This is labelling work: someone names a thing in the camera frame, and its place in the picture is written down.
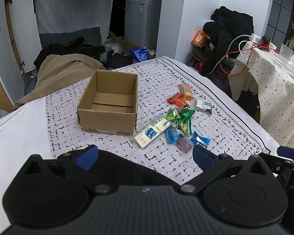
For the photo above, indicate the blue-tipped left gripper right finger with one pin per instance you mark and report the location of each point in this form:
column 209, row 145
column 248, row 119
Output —
column 209, row 162

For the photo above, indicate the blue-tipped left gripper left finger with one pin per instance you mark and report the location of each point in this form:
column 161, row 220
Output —
column 83, row 158

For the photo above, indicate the cream long snack pack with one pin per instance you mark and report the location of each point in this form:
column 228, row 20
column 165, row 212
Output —
column 151, row 131

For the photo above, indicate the blue snack packet right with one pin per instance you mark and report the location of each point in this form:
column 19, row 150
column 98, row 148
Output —
column 198, row 139

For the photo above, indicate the blue snack packet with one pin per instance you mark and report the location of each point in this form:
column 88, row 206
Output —
column 173, row 135
column 198, row 139

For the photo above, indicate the purple round snack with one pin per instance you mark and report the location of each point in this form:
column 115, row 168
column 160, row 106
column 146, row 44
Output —
column 184, row 144

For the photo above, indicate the yellow green snack packet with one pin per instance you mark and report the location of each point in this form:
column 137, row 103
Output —
column 185, row 128

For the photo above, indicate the blue snack packet left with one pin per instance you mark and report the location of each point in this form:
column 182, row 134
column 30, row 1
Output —
column 173, row 135

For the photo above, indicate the white patterned bed cover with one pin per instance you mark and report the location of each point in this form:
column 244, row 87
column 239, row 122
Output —
column 49, row 126

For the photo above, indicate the dark green snack packet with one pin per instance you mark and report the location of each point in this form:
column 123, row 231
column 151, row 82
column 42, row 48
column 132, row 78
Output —
column 186, row 114

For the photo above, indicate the brown cardboard box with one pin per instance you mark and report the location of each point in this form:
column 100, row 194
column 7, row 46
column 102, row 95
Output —
column 109, row 103

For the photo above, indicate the white black snack packet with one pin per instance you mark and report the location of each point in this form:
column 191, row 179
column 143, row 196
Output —
column 204, row 106

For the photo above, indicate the light green snack packet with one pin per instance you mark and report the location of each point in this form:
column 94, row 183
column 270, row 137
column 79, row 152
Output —
column 173, row 114

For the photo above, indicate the orange snack packet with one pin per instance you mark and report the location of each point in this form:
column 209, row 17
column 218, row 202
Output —
column 182, row 102

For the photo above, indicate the red candy bar wrapper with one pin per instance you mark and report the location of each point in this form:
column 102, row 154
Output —
column 175, row 97

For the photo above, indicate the orange biscuit pack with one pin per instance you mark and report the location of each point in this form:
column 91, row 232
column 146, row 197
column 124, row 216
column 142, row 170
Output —
column 185, row 90

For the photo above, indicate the beige blanket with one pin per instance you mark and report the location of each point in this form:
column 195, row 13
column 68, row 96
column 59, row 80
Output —
column 58, row 72

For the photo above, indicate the black clothes heap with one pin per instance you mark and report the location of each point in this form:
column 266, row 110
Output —
column 109, row 53

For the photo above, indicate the dotted cream tablecloth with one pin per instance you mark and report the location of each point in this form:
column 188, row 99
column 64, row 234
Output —
column 259, row 72

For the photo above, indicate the blue shiny bag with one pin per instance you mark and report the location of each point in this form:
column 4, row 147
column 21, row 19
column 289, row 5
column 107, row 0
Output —
column 140, row 54

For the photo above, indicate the orange tissue box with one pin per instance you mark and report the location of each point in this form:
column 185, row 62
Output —
column 199, row 39

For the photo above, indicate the black fluffy clothes pile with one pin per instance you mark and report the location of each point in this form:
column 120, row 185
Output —
column 226, row 29

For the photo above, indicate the white wardrobe door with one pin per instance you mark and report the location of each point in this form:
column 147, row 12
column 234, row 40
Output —
column 19, row 45

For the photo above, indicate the white washing machine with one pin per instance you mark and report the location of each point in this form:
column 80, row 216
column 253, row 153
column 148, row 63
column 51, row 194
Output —
column 142, row 19

